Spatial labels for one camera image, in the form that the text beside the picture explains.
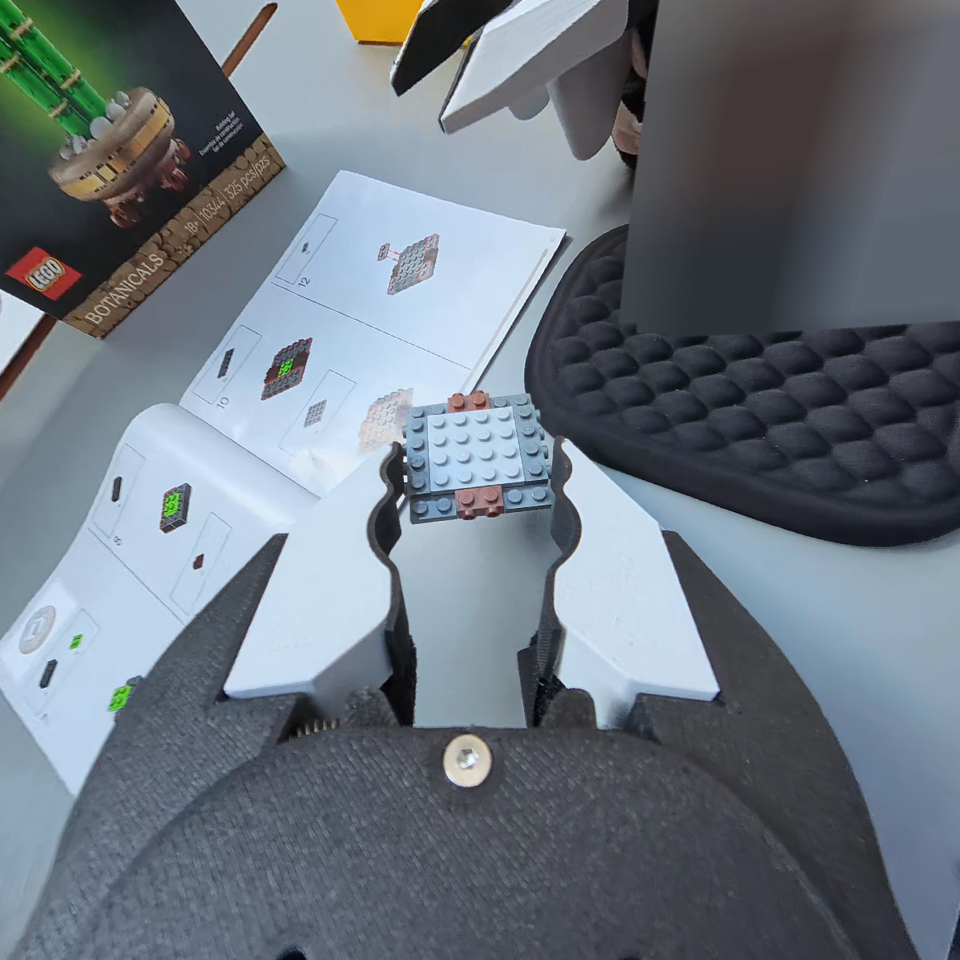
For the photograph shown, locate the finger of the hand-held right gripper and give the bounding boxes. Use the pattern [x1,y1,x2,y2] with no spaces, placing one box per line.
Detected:
[388,0,520,99]
[438,0,631,162]

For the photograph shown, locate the bamboo brick set box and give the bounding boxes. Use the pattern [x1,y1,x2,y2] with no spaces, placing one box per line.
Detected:
[0,0,288,342]

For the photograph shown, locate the white stand base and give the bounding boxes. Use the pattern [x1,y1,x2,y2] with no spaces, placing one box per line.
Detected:
[0,296,48,380]

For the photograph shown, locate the black padded wrist rest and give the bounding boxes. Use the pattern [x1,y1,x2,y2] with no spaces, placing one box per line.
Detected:
[525,223,960,549]

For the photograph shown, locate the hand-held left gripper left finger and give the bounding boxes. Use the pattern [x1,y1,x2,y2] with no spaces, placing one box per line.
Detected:
[222,441,420,729]

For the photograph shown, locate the grey brick assembly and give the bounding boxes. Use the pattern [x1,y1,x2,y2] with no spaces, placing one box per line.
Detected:
[403,390,558,526]

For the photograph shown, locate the yellow plastic parts bin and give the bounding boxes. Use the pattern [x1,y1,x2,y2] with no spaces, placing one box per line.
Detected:
[333,0,481,48]

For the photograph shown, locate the brick instruction booklet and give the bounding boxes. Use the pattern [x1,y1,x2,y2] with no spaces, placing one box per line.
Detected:
[0,171,567,796]

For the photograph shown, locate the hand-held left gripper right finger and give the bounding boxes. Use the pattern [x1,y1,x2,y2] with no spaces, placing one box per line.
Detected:
[519,438,723,730]

